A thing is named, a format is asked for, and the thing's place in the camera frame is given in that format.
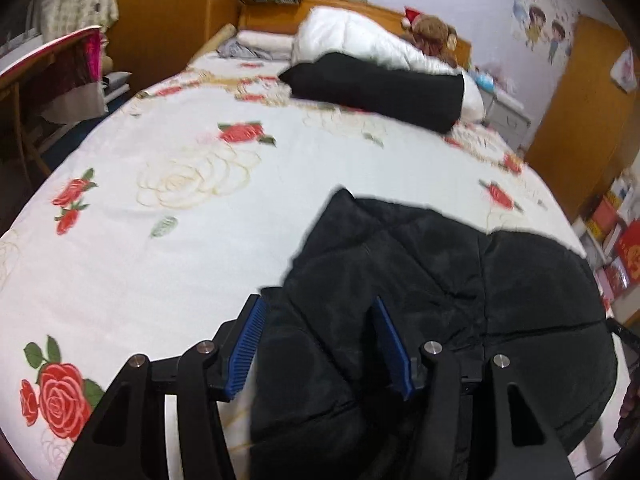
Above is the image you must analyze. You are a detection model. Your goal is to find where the black puffer jacket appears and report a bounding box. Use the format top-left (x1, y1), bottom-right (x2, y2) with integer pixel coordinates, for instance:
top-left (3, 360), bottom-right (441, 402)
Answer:
top-left (250, 190), bottom-right (617, 479)

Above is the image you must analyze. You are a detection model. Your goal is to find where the person right hand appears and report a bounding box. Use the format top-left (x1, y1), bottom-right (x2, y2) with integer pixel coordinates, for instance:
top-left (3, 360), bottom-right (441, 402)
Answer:
top-left (620, 384), bottom-right (640, 419)

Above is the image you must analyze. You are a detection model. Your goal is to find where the red gift box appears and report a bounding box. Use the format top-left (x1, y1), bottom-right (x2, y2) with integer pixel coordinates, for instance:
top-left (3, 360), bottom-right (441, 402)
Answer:
top-left (616, 230), bottom-right (640, 284)

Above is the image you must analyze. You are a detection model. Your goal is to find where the right wooden wardrobe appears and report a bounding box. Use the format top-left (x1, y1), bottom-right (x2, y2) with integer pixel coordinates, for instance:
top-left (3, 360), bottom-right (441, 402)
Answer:
top-left (525, 15), bottom-right (639, 221)

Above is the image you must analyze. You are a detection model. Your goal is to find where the wooden wardrobe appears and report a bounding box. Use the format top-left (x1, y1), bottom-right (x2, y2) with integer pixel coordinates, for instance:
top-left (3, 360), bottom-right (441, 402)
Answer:
top-left (525, 15), bottom-right (639, 221)
top-left (106, 0), bottom-right (239, 92)

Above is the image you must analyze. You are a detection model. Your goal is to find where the grey bedside drawer cabinet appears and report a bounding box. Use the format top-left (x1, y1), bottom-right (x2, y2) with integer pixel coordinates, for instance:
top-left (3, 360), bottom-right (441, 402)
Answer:
top-left (480, 90), bottom-right (530, 152)

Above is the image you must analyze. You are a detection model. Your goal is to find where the white plastic bag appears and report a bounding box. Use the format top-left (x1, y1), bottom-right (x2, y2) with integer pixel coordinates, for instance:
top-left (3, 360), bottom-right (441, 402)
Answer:
top-left (610, 48), bottom-right (638, 93)

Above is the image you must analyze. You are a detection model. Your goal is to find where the folded black garment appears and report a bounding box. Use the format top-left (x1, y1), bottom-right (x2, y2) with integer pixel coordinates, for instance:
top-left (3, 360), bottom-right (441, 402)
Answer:
top-left (279, 52), bottom-right (464, 134)

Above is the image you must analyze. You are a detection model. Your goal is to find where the white pillow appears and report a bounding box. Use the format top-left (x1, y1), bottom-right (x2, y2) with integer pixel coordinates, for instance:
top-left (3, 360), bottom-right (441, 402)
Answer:
top-left (291, 6), bottom-right (485, 122)

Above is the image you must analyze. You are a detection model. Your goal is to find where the wooden headboard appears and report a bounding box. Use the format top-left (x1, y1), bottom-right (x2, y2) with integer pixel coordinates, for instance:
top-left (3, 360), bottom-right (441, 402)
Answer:
top-left (238, 0), bottom-right (471, 70)

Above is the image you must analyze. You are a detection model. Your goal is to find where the brown teddy bear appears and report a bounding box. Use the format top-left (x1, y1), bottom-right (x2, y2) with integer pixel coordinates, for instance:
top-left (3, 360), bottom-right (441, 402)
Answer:
top-left (401, 6), bottom-right (458, 68)

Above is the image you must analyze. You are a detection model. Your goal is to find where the wooden chair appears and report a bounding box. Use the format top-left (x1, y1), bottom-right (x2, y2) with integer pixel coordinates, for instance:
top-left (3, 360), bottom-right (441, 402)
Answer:
top-left (1, 25), bottom-right (107, 177)

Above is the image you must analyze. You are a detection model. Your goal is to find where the left wooden wardrobe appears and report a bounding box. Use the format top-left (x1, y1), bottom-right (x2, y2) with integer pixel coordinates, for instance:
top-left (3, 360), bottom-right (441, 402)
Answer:
top-left (106, 0), bottom-right (239, 92)

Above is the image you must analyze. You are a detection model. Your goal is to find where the floral curtain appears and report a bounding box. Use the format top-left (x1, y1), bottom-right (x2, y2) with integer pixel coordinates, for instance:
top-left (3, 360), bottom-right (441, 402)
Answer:
top-left (34, 0), bottom-right (121, 44)

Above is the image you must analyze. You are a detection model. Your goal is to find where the cartoon wall sticker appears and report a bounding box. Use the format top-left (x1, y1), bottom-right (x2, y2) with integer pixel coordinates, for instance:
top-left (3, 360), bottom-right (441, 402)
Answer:
top-left (511, 0), bottom-right (580, 68)

